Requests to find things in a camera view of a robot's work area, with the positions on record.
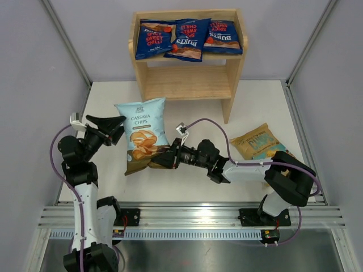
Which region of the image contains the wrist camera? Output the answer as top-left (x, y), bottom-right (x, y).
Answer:
top-left (176, 122), bottom-right (189, 145)
top-left (70, 112), bottom-right (86, 132)

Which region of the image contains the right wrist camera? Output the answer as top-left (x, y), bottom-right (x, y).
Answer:
top-left (176, 122), bottom-right (189, 145)

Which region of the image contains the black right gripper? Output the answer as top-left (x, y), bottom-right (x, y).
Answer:
top-left (153, 137), bottom-right (211, 169)

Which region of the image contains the white slotted cable duct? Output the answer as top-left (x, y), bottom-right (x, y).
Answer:
top-left (49, 228), bottom-right (263, 241)

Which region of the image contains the aluminium mounting rail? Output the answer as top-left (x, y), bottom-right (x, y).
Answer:
top-left (37, 202), bottom-right (346, 229)

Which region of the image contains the light blue cassava chips bag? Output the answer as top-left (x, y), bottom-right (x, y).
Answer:
top-left (115, 97), bottom-right (170, 176)

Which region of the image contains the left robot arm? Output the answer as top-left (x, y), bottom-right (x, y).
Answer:
top-left (57, 112), bottom-right (126, 271)

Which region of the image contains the tan kettle chips bag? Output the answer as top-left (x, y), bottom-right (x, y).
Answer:
top-left (229, 123), bottom-right (296, 160)

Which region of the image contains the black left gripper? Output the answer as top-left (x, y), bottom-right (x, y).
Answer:
top-left (81, 116), bottom-right (126, 162)

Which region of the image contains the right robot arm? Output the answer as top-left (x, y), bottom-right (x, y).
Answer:
top-left (151, 138), bottom-right (316, 227)

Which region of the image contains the blue Burts chips bag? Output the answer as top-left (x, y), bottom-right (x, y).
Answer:
top-left (203, 20), bottom-right (243, 55)
top-left (135, 19), bottom-right (176, 60)
top-left (164, 18), bottom-right (211, 62)

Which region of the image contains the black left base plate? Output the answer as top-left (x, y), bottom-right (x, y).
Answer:
top-left (114, 208), bottom-right (141, 227)

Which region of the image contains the wooden two-tier shelf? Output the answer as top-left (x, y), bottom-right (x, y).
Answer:
top-left (128, 8), bottom-right (248, 124)

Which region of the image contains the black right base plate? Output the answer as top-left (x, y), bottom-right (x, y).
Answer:
top-left (238, 208), bottom-right (292, 227)

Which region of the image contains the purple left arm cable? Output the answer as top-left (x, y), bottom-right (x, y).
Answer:
top-left (49, 123), bottom-right (125, 272)

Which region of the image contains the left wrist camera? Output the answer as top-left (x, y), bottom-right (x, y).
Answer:
top-left (70, 112), bottom-right (86, 132)

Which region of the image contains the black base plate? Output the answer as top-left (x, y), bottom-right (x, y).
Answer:
top-left (114, 208), bottom-right (141, 227)
top-left (238, 208), bottom-right (292, 227)

